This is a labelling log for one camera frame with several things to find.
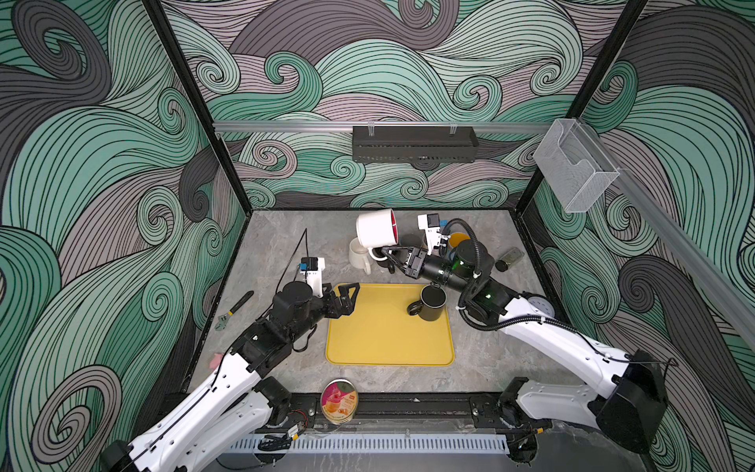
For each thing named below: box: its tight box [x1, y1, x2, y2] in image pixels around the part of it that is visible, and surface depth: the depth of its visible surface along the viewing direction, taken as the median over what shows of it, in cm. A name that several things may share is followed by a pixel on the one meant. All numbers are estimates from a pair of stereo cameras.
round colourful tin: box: [320, 377, 359, 426], surface depth 73 cm
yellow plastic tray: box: [325, 283, 456, 367], surface depth 88 cm
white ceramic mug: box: [355, 208, 400, 262], surface depth 65 cm
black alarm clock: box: [519, 291, 557, 319], surface depth 92 cm
